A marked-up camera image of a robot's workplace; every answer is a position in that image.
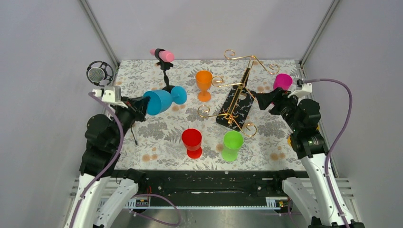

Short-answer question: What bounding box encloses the magenta plastic wine glass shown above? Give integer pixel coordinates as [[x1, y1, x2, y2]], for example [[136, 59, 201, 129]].
[[273, 74, 293, 90]]

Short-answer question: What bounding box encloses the green plastic wine glass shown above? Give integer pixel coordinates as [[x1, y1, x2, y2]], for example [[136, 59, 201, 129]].
[[221, 131, 244, 162]]

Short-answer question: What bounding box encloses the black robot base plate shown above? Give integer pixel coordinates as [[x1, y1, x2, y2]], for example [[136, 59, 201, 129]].
[[110, 169, 311, 208]]

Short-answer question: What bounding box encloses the red plastic wine glass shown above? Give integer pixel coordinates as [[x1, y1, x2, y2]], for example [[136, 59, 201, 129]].
[[181, 128, 202, 159]]

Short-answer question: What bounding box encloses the gold wire wine glass rack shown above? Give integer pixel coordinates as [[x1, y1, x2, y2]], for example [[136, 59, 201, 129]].
[[197, 49, 280, 137]]

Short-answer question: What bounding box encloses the floral patterned table cloth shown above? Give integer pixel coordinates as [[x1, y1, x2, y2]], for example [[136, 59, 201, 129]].
[[115, 59, 304, 171]]

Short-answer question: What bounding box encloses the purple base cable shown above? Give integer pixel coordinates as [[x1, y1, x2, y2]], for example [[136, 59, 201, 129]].
[[129, 193, 182, 227]]

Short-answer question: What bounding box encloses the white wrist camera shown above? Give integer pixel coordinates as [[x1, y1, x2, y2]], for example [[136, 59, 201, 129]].
[[92, 85, 121, 103], [288, 79, 312, 98]]

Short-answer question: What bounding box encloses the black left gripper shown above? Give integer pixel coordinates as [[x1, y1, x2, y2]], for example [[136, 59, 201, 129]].
[[112, 95, 152, 147]]

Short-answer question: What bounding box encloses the orange plastic wine glass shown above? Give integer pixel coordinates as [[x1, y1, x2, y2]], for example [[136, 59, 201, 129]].
[[195, 70, 212, 102]]

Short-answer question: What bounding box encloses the grey studio microphone on stand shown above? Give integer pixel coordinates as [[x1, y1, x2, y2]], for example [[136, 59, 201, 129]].
[[86, 60, 115, 86]]

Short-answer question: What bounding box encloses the pink microphone on black stand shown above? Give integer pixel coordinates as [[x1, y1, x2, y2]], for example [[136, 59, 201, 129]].
[[150, 48, 174, 93]]

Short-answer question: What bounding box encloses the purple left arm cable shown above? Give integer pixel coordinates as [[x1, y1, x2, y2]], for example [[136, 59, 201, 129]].
[[68, 92, 125, 228]]

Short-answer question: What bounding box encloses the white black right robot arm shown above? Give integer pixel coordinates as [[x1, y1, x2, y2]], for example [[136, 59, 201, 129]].
[[256, 87, 365, 228]]

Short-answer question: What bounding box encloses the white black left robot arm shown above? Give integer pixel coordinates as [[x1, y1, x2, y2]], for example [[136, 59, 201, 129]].
[[65, 93, 150, 228]]

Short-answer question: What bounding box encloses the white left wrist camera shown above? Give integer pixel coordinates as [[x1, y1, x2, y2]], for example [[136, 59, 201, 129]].
[[92, 85, 121, 103]]

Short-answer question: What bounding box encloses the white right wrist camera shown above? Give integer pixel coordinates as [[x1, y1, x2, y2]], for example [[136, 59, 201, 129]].
[[288, 79, 312, 98]]

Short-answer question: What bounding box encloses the blue plastic wine glass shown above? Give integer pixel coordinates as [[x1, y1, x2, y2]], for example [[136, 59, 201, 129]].
[[143, 86, 187, 115]]

